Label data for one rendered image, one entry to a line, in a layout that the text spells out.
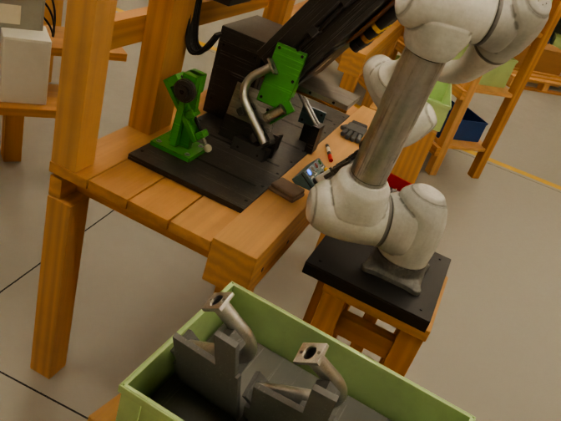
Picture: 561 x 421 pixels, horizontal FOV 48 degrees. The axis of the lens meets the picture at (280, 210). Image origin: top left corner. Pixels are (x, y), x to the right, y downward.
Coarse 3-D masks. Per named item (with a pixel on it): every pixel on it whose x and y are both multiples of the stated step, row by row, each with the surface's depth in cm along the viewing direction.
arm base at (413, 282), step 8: (376, 248) 183; (376, 256) 181; (368, 264) 180; (376, 264) 180; (384, 264) 178; (392, 264) 177; (368, 272) 179; (376, 272) 179; (384, 272) 178; (392, 272) 177; (400, 272) 177; (408, 272) 177; (416, 272) 178; (424, 272) 185; (392, 280) 178; (400, 280) 177; (408, 280) 178; (416, 280) 179; (408, 288) 176; (416, 288) 176
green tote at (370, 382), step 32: (224, 288) 144; (192, 320) 133; (256, 320) 147; (288, 320) 143; (160, 352) 123; (288, 352) 146; (352, 352) 138; (128, 384) 114; (160, 384) 131; (352, 384) 142; (384, 384) 138; (416, 384) 135; (128, 416) 116; (160, 416) 111; (416, 416) 137; (448, 416) 133
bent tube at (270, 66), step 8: (272, 64) 213; (256, 72) 213; (264, 72) 212; (272, 72) 210; (248, 80) 214; (240, 88) 216; (248, 88) 216; (240, 96) 216; (248, 104) 216; (248, 112) 216; (256, 120) 216; (256, 128) 216; (256, 136) 216; (264, 136) 216
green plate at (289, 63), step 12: (276, 48) 213; (288, 48) 212; (276, 60) 214; (288, 60) 212; (300, 60) 211; (288, 72) 213; (300, 72) 212; (264, 84) 216; (276, 84) 215; (288, 84) 214; (264, 96) 217; (276, 96) 216; (288, 96) 214
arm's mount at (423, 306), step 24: (336, 240) 190; (312, 264) 175; (336, 264) 179; (360, 264) 182; (432, 264) 193; (336, 288) 175; (360, 288) 172; (384, 288) 175; (432, 288) 182; (384, 312) 172; (408, 312) 169; (432, 312) 172
